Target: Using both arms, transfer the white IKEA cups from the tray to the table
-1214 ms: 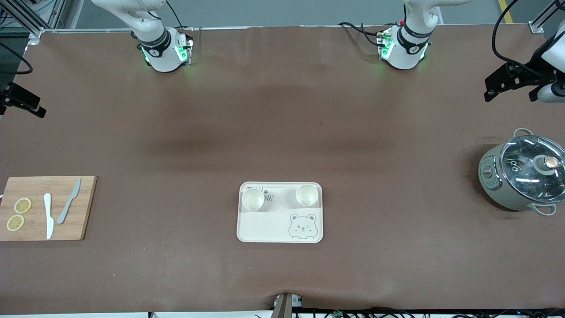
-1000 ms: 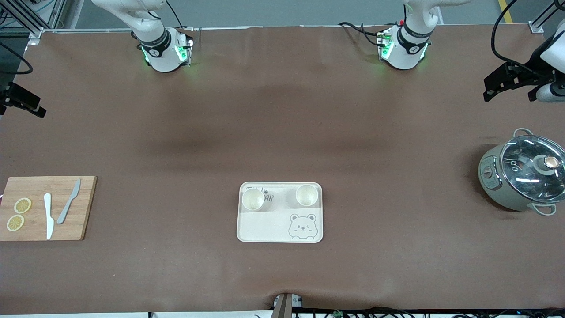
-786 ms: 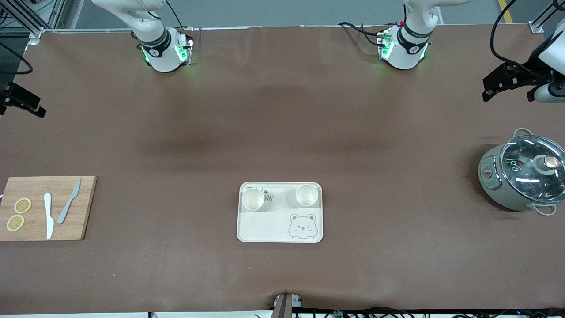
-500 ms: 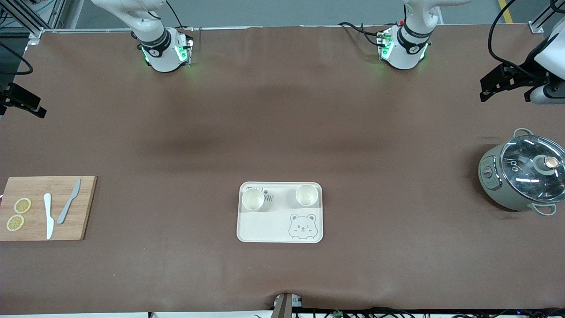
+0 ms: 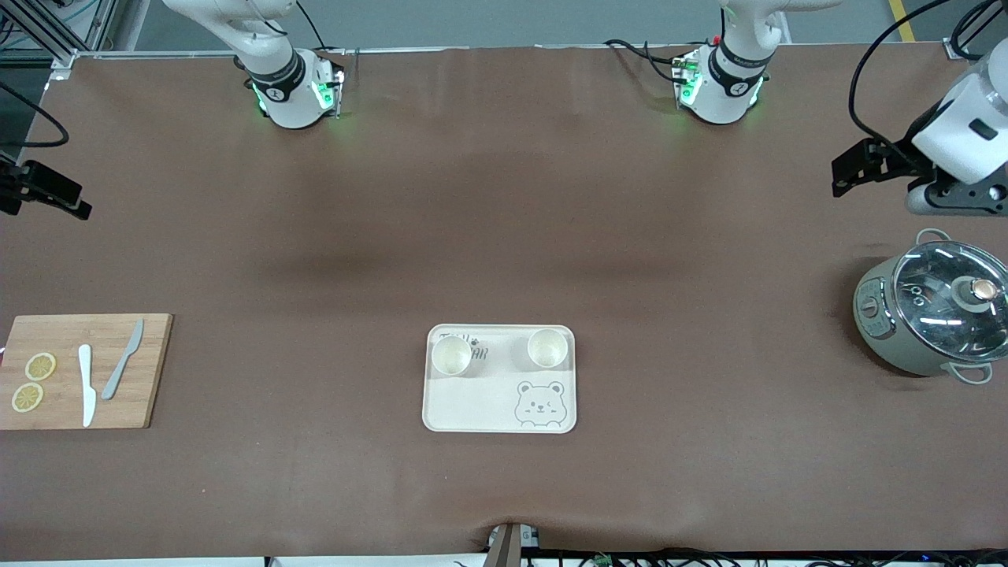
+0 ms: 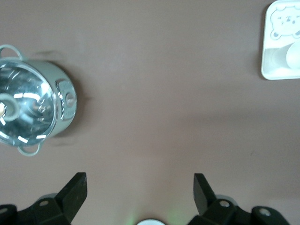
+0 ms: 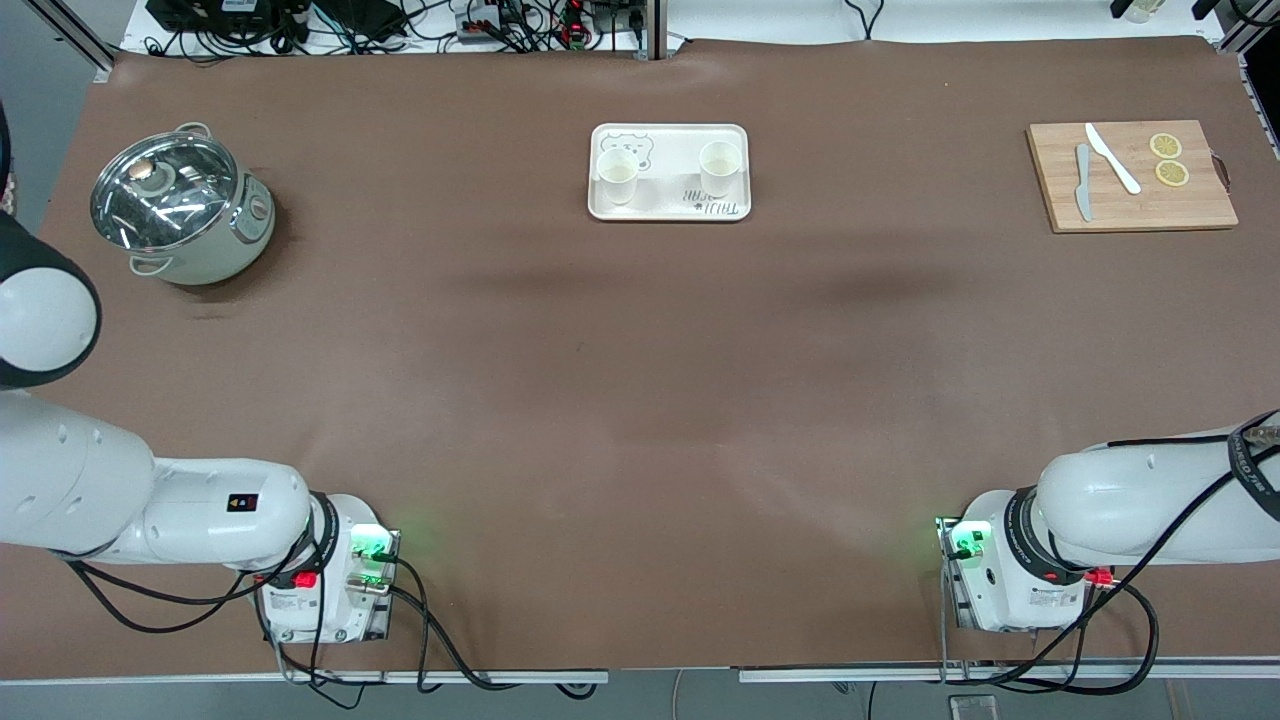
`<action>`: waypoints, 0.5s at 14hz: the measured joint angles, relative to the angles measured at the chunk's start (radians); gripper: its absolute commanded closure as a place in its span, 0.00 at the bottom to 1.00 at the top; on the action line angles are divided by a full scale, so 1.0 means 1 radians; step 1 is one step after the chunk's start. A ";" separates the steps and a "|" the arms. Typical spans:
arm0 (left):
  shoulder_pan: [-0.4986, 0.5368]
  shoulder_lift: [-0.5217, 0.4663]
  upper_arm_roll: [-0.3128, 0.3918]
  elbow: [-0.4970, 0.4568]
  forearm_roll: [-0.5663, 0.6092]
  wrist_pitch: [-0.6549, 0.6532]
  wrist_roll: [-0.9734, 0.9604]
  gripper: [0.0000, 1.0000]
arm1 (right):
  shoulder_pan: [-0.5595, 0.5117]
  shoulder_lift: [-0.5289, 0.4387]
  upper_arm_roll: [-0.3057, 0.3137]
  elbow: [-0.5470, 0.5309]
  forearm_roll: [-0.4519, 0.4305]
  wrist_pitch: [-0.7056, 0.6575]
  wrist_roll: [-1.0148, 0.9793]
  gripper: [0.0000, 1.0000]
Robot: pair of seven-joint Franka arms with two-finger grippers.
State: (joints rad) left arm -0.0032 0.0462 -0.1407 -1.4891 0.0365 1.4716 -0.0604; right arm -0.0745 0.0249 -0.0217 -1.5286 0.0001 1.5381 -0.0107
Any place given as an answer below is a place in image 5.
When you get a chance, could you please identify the white plastic knife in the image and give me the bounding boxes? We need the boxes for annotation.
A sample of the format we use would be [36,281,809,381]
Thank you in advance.
[77,344,98,428]

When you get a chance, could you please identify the white plastic cup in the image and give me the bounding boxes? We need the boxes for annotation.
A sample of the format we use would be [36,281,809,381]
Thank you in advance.
[431,335,474,377]
[527,328,569,369]

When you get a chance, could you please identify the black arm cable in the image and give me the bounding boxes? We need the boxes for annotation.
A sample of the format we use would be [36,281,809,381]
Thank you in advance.
[0,79,72,150]
[848,0,1008,158]

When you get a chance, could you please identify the bamboo cutting board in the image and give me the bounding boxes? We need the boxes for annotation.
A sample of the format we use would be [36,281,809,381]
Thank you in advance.
[0,313,174,431]

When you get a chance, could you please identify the black base cables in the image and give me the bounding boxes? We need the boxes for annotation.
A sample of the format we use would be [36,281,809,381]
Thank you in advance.
[605,38,687,83]

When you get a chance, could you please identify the green electric cooking pot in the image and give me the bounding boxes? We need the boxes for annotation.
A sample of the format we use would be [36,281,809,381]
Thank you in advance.
[853,228,1008,385]

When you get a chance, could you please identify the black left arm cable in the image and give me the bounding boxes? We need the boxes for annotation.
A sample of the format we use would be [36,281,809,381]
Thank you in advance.
[848,0,1008,158]

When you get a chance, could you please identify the grey plastic knife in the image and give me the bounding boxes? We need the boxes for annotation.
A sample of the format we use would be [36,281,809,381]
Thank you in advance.
[101,318,145,401]

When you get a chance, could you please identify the glass pot lid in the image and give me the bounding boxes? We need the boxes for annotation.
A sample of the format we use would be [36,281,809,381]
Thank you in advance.
[891,240,1008,363]

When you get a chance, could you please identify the cream tray with bear print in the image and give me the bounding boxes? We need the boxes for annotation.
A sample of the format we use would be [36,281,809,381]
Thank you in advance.
[422,324,577,434]

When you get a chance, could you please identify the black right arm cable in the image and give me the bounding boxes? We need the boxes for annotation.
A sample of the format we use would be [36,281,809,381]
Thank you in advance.
[0,79,72,150]

